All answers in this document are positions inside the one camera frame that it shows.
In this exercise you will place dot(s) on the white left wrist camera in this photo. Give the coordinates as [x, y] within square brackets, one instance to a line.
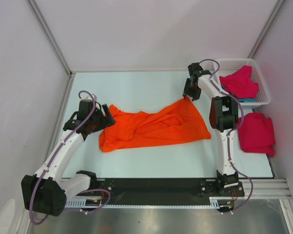
[91, 97]

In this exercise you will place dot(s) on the white slotted cable duct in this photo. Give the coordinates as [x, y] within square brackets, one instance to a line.
[149, 202]

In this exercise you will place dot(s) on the pink t shirt in basket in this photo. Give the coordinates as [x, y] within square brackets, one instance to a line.
[240, 83]

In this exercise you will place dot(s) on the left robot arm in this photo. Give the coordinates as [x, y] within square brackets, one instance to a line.
[44, 192]

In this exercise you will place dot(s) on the right aluminium corner post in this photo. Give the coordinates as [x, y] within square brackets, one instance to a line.
[276, 10]

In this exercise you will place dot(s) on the aluminium corner post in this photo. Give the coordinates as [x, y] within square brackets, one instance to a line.
[49, 35]
[276, 10]

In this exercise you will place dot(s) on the teal t shirt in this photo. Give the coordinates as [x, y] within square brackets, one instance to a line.
[243, 100]

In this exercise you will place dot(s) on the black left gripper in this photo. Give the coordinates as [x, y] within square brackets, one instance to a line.
[110, 120]

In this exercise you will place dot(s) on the orange t shirt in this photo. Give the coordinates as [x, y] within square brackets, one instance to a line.
[177, 123]

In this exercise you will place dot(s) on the aluminium front rail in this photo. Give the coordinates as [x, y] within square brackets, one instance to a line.
[271, 189]

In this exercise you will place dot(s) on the left aluminium corner post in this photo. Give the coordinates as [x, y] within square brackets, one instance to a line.
[49, 35]

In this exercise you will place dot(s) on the white plastic basket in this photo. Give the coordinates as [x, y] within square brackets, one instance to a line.
[228, 66]

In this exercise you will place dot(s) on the folded pink t shirt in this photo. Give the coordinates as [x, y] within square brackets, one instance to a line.
[256, 134]

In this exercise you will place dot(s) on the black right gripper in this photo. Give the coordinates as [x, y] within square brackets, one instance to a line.
[187, 91]

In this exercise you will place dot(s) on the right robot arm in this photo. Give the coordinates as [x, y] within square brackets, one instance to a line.
[223, 118]

